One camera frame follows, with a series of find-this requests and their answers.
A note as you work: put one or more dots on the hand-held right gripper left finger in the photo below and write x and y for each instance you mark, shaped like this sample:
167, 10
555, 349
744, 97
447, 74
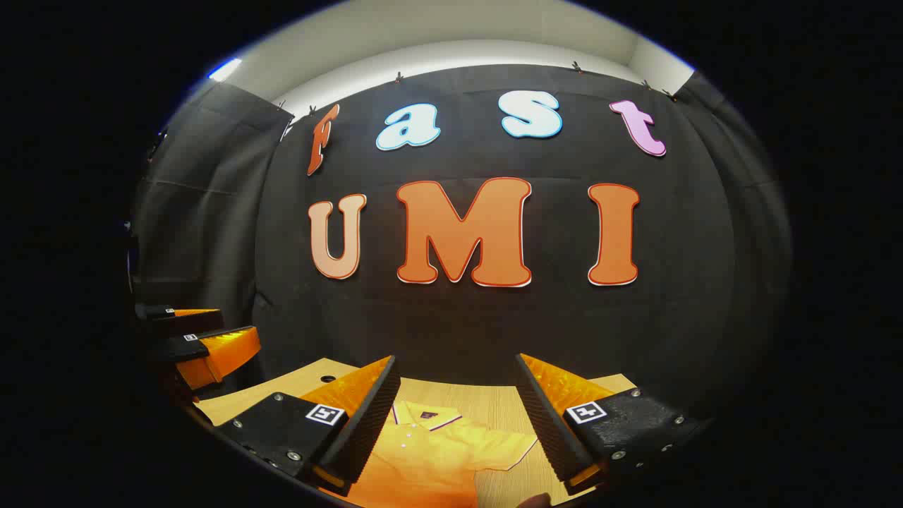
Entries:
367, 430

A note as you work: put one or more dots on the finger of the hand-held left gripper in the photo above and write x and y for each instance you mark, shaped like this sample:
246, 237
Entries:
185, 319
211, 353

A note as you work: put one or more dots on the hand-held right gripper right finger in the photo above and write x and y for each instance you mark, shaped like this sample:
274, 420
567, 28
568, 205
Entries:
547, 423

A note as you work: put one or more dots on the orange T-shirt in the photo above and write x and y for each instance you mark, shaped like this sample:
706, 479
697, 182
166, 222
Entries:
430, 458

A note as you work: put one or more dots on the ceiling light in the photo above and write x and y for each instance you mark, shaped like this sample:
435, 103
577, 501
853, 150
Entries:
224, 69

